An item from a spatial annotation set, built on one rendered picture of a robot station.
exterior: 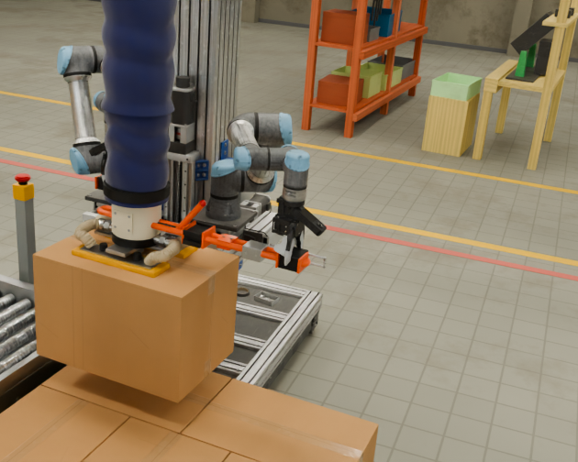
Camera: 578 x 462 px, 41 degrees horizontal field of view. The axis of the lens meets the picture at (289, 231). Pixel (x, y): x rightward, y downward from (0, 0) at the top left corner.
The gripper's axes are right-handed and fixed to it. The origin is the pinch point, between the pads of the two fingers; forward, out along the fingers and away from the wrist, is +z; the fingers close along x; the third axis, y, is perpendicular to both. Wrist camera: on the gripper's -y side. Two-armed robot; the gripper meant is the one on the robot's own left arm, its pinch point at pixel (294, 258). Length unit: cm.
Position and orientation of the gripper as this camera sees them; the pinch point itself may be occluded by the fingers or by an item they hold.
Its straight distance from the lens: 252.3
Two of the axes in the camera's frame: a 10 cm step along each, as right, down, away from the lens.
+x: -4.1, 3.3, -8.5
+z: -0.9, 9.2, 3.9
